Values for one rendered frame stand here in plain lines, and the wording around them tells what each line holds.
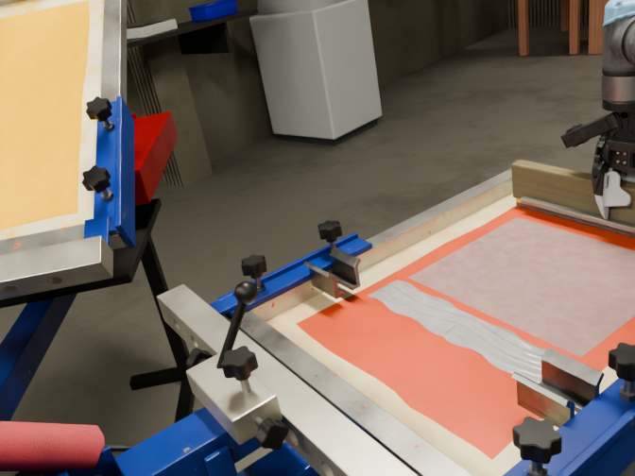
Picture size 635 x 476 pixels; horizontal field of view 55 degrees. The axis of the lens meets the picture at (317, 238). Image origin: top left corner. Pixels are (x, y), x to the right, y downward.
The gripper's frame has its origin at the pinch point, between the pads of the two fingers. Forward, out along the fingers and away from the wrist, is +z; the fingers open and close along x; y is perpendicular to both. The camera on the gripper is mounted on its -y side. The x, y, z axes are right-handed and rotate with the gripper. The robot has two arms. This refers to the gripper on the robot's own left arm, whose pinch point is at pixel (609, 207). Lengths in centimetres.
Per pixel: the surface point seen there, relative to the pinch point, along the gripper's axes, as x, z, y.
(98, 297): -50, 101, -262
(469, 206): -8.7, 2.8, -25.3
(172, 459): -86, -4, 2
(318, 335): -55, 5, -15
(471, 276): -26.9, 4.8, -8.4
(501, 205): -1.5, 4.9, -23.1
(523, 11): 486, 55, -396
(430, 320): -41.4, 4.3, -3.9
